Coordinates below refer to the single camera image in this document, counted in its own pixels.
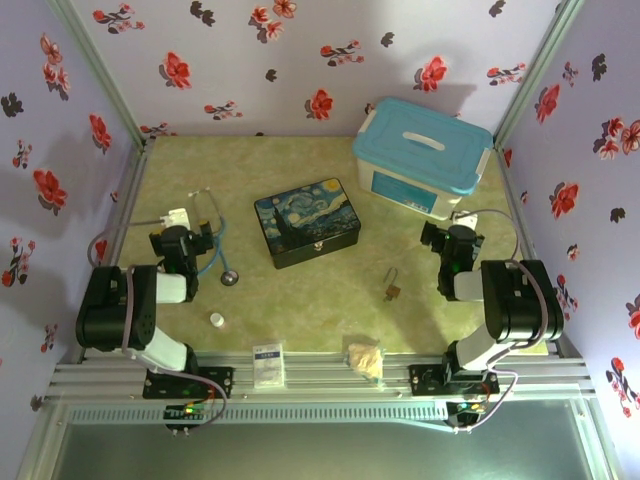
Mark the aluminium corner post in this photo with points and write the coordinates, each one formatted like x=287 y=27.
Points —
x=100 y=70
x=540 y=70

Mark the small brass padlock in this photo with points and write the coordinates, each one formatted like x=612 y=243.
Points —
x=395 y=290

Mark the white gauze packet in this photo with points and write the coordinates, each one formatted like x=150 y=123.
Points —
x=269 y=364

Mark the green circuit board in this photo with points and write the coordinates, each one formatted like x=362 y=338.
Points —
x=189 y=410
x=467 y=407

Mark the small white pill bottle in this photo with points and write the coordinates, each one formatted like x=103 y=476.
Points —
x=217 y=319

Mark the blue stethoscope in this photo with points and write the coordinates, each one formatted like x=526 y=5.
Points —
x=229 y=277

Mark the aluminium table frame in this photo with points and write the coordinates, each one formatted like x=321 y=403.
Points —
x=320 y=380

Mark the blue lidded storage box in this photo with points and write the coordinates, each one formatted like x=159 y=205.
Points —
x=420 y=145

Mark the starry night tin box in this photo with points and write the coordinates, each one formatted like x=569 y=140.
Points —
x=307 y=222

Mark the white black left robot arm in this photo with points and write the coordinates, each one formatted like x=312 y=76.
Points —
x=110 y=310

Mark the clear bag of cotton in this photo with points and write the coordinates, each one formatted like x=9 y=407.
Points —
x=365 y=357

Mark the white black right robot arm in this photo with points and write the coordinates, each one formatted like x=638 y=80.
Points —
x=520 y=300

